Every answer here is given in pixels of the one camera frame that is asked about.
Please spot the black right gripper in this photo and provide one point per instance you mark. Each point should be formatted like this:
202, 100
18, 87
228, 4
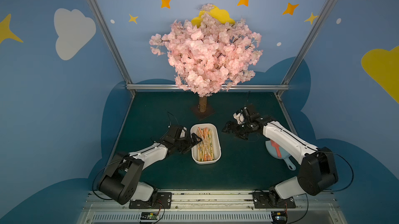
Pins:
238, 127

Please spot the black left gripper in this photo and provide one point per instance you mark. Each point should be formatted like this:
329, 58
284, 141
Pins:
187, 141

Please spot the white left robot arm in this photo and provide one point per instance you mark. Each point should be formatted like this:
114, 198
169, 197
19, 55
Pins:
120, 181

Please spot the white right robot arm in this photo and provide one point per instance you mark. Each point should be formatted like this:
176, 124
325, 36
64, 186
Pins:
317, 165

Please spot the wrapped chopsticks panda print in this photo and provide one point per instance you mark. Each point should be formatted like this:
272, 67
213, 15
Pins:
201, 145

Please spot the wrapped chopsticks red print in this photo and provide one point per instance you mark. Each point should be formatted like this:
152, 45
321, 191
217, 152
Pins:
208, 158

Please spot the white plastic storage box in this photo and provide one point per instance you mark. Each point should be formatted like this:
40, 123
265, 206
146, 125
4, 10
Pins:
216, 144

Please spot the red small brush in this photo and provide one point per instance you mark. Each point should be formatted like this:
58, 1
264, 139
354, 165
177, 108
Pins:
276, 150

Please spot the light blue dustpan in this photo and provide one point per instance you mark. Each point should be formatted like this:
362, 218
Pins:
285, 156

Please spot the pink cherry blossom tree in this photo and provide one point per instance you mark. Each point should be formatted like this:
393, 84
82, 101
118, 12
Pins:
210, 53

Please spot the left green circuit board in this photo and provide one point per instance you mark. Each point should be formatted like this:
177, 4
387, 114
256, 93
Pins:
149, 216

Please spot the right black controller board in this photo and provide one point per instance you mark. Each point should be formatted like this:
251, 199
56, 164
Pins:
279, 218

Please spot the right floor edge rail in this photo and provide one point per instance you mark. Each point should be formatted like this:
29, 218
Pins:
286, 114

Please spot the floor edge rail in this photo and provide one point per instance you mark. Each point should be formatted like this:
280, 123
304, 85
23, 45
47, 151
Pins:
121, 129
286, 114

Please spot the front aluminium mounting rail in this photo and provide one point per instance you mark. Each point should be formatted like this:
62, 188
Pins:
215, 207

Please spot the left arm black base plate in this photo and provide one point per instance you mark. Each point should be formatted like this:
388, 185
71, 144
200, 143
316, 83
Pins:
157, 200

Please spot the left floor edge rail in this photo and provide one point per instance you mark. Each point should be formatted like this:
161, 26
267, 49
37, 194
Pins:
121, 129

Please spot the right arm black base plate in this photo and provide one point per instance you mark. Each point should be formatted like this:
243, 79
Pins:
263, 200

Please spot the right aluminium corner post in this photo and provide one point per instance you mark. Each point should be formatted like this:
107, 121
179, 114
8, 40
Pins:
313, 33

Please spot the aluminium corner post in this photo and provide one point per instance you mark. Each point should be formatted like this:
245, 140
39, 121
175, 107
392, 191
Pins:
313, 33
94, 6

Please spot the left aluminium corner post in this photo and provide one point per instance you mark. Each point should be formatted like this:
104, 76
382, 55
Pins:
94, 6

